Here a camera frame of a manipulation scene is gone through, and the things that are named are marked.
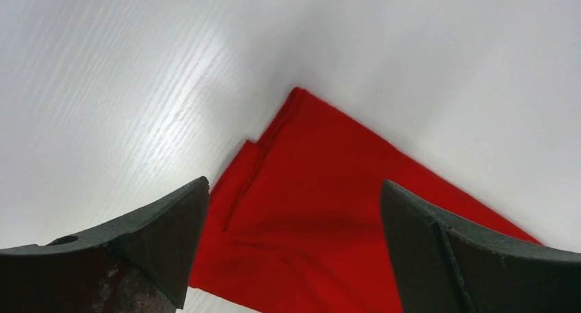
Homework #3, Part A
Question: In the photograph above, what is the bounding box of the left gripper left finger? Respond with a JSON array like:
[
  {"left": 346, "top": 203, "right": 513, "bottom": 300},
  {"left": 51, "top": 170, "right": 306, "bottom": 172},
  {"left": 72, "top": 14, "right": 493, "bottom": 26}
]
[{"left": 1, "top": 177, "right": 210, "bottom": 312}]

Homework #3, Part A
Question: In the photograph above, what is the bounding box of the red t-shirt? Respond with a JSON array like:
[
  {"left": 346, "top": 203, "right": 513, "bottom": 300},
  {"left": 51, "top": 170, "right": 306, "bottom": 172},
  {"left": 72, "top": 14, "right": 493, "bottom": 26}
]
[{"left": 189, "top": 88, "right": 532, "bottom": 312}]

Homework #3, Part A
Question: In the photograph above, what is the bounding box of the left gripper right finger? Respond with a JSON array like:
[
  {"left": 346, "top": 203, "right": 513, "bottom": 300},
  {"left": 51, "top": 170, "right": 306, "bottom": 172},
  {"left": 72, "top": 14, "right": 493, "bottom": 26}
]
[{"left": 380, "top": 181, "right": 580, "bottom": 312}]

